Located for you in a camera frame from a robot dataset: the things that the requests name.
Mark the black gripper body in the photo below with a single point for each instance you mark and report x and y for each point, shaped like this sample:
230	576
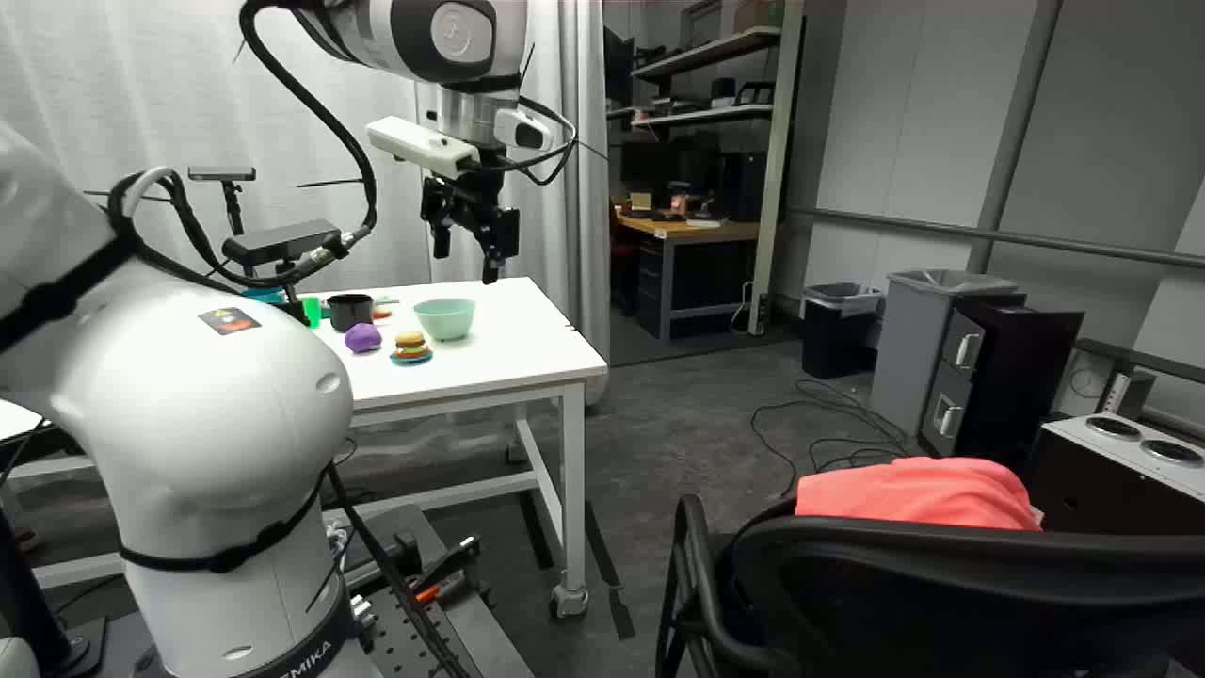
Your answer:
471	200

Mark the pink cloth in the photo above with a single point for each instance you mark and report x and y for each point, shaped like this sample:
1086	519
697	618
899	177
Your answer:
925	492

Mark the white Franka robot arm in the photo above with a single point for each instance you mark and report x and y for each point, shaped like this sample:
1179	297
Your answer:
191	416

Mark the teal bowl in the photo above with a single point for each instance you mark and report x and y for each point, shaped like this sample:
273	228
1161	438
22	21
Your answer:
447	320

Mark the small orange toy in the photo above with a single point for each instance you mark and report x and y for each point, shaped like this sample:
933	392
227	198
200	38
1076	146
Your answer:
383	306

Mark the white table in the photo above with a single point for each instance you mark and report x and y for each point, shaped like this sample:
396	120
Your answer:
529	354

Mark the toy burger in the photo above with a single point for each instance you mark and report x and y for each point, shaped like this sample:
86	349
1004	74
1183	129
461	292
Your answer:
411	349

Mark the purple ball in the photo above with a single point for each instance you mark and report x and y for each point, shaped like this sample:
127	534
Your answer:
364	338

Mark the green toy block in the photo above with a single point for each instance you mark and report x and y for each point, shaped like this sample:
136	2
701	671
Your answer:
309	310

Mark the wooden top desk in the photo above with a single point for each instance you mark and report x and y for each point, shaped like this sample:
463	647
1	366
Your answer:
684	230

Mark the metal shelf unit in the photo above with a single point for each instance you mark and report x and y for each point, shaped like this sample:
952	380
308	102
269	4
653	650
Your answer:
709	57

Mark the black bin with clear liner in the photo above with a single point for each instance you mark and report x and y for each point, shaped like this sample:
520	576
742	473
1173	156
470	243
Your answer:
837	332

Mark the black computer tower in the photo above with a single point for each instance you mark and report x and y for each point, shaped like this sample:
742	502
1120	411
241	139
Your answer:
1011	380

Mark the black mesh chair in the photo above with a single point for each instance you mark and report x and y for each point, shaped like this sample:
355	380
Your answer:
943	605

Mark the white top toy stove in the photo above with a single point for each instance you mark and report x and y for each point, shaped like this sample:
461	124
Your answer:
1122	459

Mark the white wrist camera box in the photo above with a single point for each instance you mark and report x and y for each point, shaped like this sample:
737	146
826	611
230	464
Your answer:
418	146

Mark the black camera on tripod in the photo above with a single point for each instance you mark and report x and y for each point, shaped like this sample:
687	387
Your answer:
224	177

